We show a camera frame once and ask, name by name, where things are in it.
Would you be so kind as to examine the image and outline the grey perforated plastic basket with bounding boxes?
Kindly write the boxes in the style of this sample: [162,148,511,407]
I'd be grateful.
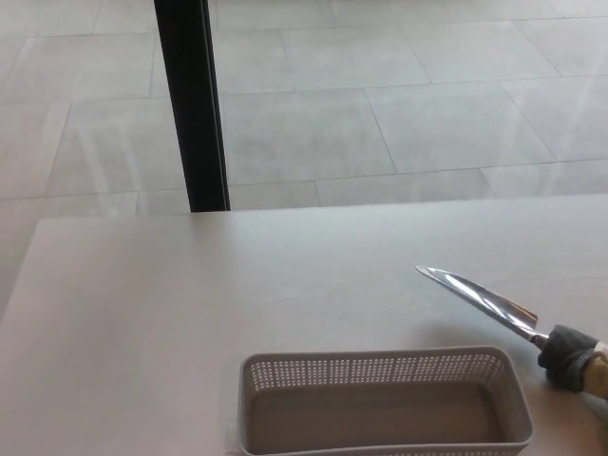
[238,345,534,456]

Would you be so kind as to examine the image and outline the black vertical post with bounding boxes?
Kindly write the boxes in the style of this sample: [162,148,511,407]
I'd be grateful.
[153,0,232,214]

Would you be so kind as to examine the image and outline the steel kitchen knife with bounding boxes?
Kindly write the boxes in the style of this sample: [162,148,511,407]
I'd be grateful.
[415,264,608,415]

